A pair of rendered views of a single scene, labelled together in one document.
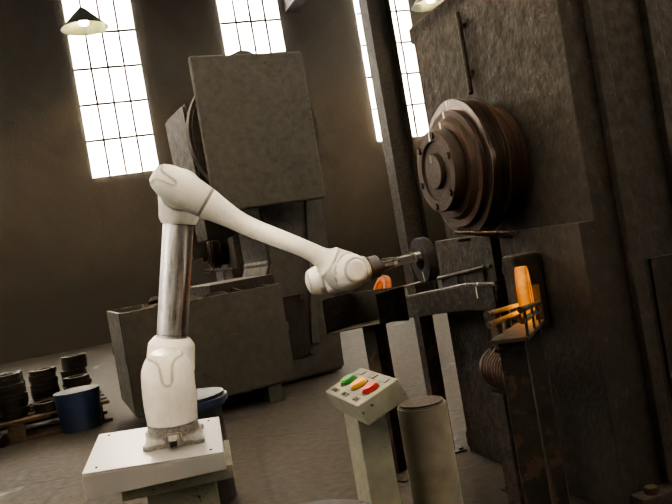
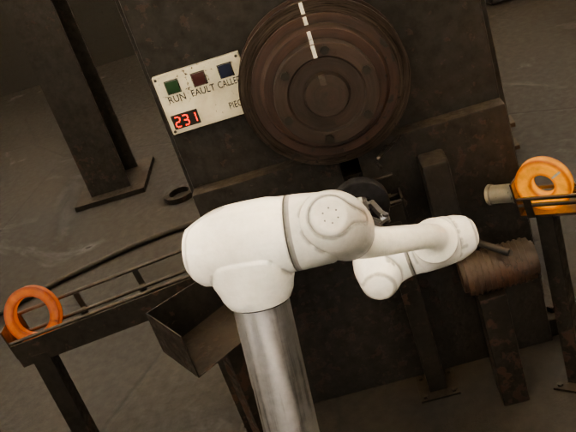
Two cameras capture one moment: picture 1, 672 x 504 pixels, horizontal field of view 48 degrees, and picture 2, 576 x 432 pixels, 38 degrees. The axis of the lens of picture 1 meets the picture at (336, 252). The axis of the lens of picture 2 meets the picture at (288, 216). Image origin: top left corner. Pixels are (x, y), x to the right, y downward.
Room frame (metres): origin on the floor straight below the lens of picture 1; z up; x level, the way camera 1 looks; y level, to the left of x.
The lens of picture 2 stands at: (1.86, 1.61, 1.84)
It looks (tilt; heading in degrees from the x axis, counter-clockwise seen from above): 26 degrees down; 295
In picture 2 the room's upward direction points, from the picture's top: 19 degrees counter-clockwise
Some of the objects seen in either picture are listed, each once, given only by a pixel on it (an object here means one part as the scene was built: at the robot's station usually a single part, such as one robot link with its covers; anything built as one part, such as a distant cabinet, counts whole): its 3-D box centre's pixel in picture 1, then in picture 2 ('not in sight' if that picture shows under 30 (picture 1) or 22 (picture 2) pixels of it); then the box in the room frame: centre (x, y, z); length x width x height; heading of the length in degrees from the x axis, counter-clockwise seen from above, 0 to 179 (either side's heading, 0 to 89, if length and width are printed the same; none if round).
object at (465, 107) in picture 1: (465, 167); (323, 81); (2.59, -0.49, 1.11); 0.47 x 0.06 x 0.47; 18
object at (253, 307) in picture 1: (198, 348); not in sight; (5.00, 1.01, 0.39); 1.03 x 0.83 x 0.79; 112
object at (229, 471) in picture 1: (179, 468); not in sight; (2.30, 0.59, 0.33); 0.32 x 0.32 x 0.04; 10
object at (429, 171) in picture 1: (440, 170); (326, 93); (2.56, -0.40, 1.11); 0.28 x 0.06 x 0.28; 18
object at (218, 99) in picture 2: not in sight; (205, 93); (2.95, -0.49, 1.15); 0.26 x 0.02 x 0.18; 18
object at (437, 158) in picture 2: (526, 291); (440, 191); (2.37, -0.58, 0.68); 0.11 x 0.08 x 0.24; 108
